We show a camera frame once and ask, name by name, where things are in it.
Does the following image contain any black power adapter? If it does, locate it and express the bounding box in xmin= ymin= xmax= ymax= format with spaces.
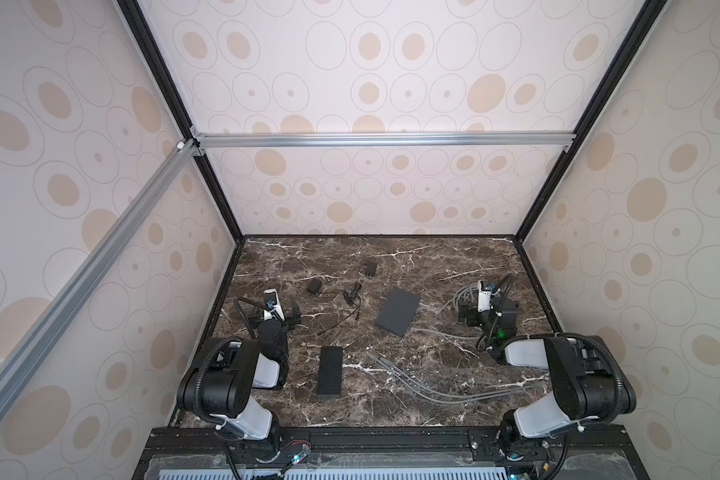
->
xmin=306 ymin=278 xmax=323 ymax=295
xmin=363 ymin=259 xmax=378 ymax=278

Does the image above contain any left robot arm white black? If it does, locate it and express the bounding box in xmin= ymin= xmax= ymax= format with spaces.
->
xmin=176 ymin=289 xmax=301 ymax=455

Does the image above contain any square dark grey switch box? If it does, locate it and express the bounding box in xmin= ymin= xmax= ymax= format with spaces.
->
xmin=375 ymin=287 xmax=421 ymax=338

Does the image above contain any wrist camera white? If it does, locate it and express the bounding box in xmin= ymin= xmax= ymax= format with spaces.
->
xmin=263 ymin=289 xmax=285 ymax=323
xmin=477 ymin=281 xmax=494 ymax=313

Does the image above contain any small circuit board with LEDs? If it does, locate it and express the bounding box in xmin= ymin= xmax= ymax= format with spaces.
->
xmin=278 ymin=442 xmax=312 ymax=477

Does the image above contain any grey ethernet cable bundle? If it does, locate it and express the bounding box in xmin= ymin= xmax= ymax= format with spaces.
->
xmin=365 ymin=281 xmax=535 ymax=404

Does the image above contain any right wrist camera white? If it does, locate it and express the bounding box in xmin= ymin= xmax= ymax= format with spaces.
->
xmin=477 ymin=281 xmax=494 ymax=313

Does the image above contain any horizontal aluminium rail back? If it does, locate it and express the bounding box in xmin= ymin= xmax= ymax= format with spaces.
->
xmin=179 ymin=130 xmax=576 ymax=153

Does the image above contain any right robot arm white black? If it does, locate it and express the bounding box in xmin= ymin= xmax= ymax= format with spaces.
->
xmin=456 ymin=285 xmax=637 ymax=453

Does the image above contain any black adapter cable with plug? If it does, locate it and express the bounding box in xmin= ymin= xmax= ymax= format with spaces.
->
xmin=311 ymin=281 xmax=364 ymax=337

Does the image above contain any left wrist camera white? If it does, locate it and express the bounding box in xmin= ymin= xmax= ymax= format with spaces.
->
xmin=263 ymin=289 xmax=285 ymax=323

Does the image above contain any diagonal aluminium rail left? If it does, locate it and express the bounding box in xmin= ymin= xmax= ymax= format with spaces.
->
xmin=0 ymin=139 xmax=199 ymax=423

